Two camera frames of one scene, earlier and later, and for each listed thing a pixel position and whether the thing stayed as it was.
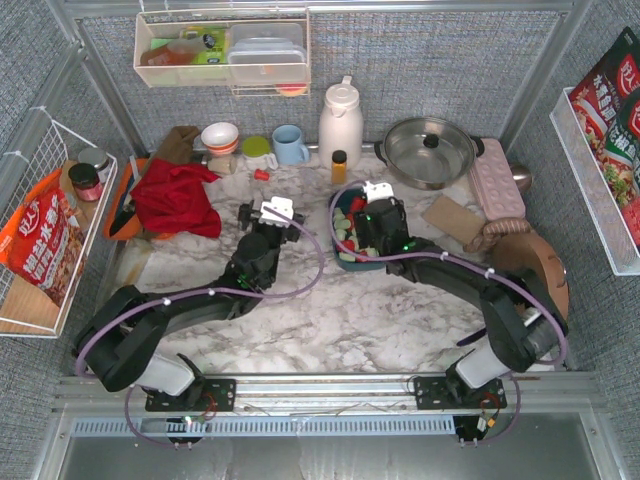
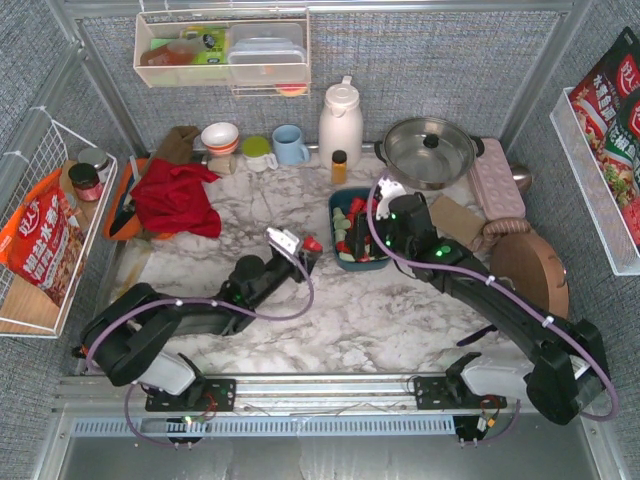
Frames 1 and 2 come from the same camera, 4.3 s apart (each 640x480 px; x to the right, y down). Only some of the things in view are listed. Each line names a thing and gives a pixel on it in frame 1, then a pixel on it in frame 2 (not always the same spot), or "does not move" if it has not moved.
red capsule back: [261, 175] to [311, 244]
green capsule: [338, 214] does not move
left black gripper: [250, 216] to [295, 263]
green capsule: [346, 257] does not move
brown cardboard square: [454, 219] does not move
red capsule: [358, 204] does not move
